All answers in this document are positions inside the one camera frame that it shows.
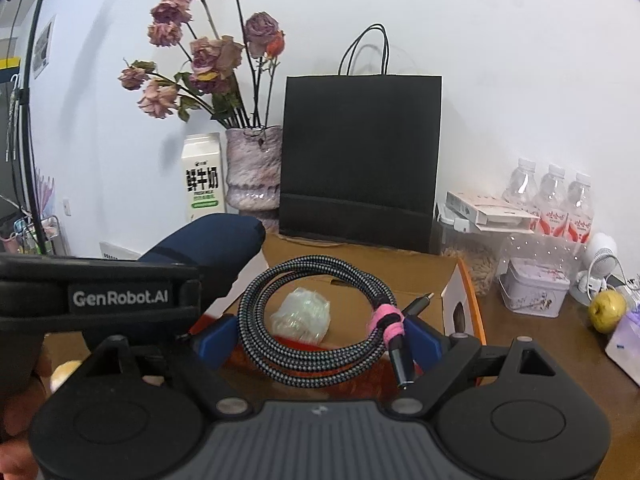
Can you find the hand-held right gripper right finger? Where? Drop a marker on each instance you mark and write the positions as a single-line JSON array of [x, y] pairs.
[[425, 340]]

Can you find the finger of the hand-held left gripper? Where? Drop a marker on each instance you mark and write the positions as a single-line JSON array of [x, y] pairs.
[[100, 269], [189, 307]]

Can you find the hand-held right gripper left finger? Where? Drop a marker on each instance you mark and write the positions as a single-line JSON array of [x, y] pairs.
[[215, 342]]

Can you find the navy zip pouch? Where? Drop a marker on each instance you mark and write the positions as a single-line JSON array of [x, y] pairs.
[[210, 240]]

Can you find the iridescent plastic bag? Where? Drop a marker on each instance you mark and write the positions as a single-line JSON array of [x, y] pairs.
[[300, 315]]

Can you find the red cardboard box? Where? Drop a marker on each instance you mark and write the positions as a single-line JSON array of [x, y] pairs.
[[350, 265]]

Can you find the person's left hand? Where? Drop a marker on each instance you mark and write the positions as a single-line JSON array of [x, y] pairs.
[[17, 415]]

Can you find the metal storage cart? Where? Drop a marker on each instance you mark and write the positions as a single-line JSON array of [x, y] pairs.
[[25, 232]]

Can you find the clear container of seeds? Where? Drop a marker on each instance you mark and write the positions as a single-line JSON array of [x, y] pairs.
[[480, 265]]

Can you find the white tin box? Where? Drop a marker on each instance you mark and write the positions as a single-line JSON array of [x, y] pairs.
[[535, 290]]

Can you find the white milk carton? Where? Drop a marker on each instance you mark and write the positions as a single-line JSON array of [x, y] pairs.
[[201, 185]]

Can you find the small flat white box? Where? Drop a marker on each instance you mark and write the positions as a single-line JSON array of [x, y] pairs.
[[492, 208]]

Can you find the purple fuzzy vase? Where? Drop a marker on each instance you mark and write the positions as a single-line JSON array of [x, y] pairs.
[[252, 170]]

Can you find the black lamp stand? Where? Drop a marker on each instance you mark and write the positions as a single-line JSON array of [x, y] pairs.
[[32, 110]]

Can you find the dark grey cabinet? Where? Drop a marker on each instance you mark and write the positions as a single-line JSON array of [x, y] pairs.
[[6, 120]]

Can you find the green-yellow apple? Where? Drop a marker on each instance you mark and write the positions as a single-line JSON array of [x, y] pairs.
[[607, 312]]

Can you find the black paper bag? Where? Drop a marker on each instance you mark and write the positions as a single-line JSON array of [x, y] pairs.
[[360, 160]]

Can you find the small white fan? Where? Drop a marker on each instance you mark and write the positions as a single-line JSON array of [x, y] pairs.
[[602, 252]]

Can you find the purple plastic bag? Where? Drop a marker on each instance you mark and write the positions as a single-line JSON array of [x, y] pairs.
[[627, 335]]

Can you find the dried pink roses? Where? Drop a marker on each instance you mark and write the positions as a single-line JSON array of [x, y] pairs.
[[215, 55]]

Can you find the white wall socket panel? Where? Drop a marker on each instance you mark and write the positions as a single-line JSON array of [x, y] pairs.
[[117, 251]]

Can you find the small white wall socket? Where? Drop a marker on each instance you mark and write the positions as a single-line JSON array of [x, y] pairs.
[[68, 206]]

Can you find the purple flower wall decal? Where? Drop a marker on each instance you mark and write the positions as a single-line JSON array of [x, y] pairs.
[[45, 190]]

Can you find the wall poster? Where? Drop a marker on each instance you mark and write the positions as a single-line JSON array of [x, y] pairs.
[[44, 47]]

